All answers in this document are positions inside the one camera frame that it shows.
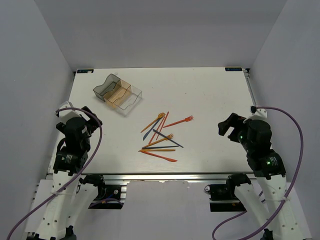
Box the red plastic fork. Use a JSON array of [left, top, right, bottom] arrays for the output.
[[163, 115, 194, 128]]

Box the orange plastic fork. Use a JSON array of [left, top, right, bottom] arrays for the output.
[[142, 134, 174, 148]]

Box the orange plastic spoon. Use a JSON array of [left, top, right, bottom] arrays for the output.
[[141, 112, 165, 133]]

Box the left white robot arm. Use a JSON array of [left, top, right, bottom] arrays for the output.
[[27, 102, 106, 240]]

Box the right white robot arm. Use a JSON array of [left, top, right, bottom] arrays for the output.
[[218, 109, 304, 240]]

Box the grey smoked container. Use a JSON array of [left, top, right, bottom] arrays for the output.
[[93, 73, 121, 102]]

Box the clear container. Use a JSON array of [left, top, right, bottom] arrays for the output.
[[114, 85, 143, 116]]

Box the left blue corner sticker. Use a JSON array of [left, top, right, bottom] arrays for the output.
[[76, 69, 94, 74]]

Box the blue corner sticker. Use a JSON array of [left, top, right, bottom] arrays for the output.
[[76, 69, 94, 74], [224, 67, 243, 72]]

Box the blue plastic knife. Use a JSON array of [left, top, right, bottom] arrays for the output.
[[142, 119, 161, 141]]

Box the right blue corner sticker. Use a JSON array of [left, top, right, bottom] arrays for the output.
[[224, 67, 243, 72]]

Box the orange plastic knife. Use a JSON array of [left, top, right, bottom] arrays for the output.
[[138, 148, 176, 153]]

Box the red plastic chopstick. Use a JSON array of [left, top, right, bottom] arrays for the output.
[[157, 111, 170, 132], [148, 117, 167, 145]]

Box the red plastic knife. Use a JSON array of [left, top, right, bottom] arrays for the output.
[[141, 151, 178, 163]]

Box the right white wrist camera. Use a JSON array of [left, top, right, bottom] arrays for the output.
[[249, 106, 268, 121]]

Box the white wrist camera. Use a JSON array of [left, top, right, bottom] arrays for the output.
[[249, 106, 268, 121], [55, 101, 81, 122]]

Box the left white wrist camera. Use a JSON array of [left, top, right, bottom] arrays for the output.
[[55, 101, 81, 122]]

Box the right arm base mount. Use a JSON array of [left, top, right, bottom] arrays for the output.
[[204, 173, 251, 213]]

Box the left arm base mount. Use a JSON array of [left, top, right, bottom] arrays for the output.
[[89, 179, 127, 210]]

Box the aluminium table rail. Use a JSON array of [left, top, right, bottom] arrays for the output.
[[47, 172, 261, 182]]

